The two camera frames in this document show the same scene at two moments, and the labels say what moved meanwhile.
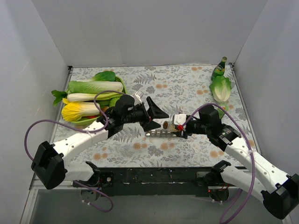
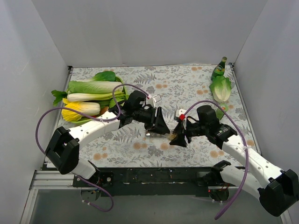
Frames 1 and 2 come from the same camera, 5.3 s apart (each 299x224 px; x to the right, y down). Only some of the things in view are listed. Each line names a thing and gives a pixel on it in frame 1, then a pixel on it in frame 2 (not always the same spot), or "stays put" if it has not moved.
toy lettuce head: [221, 87] stays put
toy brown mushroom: [103, 109] stays put
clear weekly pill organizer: [160, 133] stays put
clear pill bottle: [168, 125] → [172, 136]
